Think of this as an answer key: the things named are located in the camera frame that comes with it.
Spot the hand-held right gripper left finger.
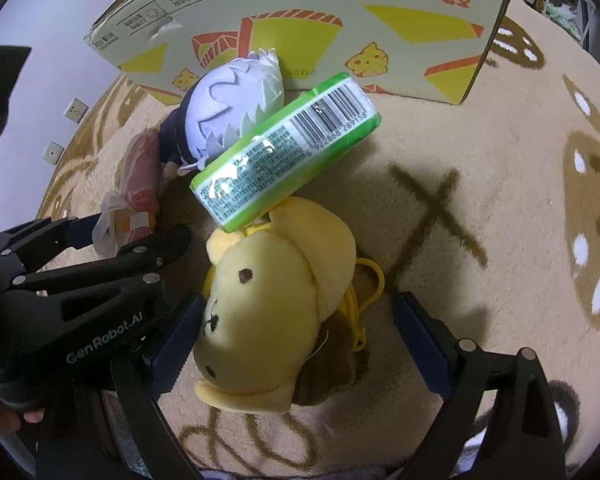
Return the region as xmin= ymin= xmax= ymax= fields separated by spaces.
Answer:
xmin=35 ymin=291 xmax=208 ymax=480

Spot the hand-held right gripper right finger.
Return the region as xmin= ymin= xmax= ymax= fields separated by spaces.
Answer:
xmin=390 ymin=290 xmax=568 ymax=480

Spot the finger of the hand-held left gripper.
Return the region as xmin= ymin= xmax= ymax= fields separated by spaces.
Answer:
xmin=11 ymin=224 xmax=193 ymax=307
xmin=0 ymin=214 xmax=106 ymax=272

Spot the yellow bear plush toy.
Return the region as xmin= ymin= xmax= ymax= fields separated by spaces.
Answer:
xmin=192 ymin=195 xmax=386 ymax=416

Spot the printed cardboard box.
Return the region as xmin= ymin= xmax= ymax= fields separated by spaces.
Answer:
xmin=82 ymin=0 xmax=521 ymax=106

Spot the person's left hand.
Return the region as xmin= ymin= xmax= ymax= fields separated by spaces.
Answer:
xmin=0 ymin=391 xmax=46 ymax=433

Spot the clear plastic bag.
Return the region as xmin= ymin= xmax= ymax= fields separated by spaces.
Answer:
xmin=92 ymin=192 xmax=156 ymax=256

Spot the pink plastic-wrapped packet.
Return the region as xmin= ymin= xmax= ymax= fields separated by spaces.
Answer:
xmin=120 ymin=130 xmax=163 ymax=241

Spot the dark cloth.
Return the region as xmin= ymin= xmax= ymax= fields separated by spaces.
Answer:
xmin=0 ymin=46 xmax=32 ymax=241

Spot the beige flower printed blanket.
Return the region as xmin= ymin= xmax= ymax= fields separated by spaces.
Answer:
xmin=30 ymin=0 xmax=600 ymax=480

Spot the white-haired plush doll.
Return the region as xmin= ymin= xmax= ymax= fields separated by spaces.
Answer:
xmin=162 ymin=47 xmax=286 ymax=177

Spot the green tissue pack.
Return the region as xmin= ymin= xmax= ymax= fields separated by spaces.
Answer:
xmin=190 ymin=72 xmax=383 ymax=233

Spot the white trolley cart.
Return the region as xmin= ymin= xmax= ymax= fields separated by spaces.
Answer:
xmin=545 ymin=0 xmax=597 ymax=47

